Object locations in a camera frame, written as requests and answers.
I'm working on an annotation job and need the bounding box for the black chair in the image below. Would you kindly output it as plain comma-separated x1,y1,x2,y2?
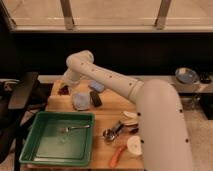
0,72,47,171

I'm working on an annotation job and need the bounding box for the blue sponge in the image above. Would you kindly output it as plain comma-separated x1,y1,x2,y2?
89,80,105,93

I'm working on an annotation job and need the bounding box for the metal measuring cup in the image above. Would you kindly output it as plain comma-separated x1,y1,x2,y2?
103,121,124,142

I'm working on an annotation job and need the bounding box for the green plastic tray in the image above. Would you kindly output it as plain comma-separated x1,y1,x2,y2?
19,111,95,167

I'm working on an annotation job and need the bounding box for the white paper cup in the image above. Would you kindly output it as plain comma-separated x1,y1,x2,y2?
127,135,142,155

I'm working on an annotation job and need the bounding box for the silver fork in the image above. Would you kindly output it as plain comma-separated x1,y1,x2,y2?
59,125,90,133

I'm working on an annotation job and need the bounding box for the black rectangular block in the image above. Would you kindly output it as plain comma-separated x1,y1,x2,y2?
90,91,102,107

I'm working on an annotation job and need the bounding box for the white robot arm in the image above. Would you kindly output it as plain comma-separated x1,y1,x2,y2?
62,50,194,171

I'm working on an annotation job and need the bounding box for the black handled utensil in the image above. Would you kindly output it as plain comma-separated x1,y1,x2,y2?
129,128,139,135

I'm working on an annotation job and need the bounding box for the dark object on ledge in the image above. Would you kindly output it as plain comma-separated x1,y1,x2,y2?
200,72,211,84

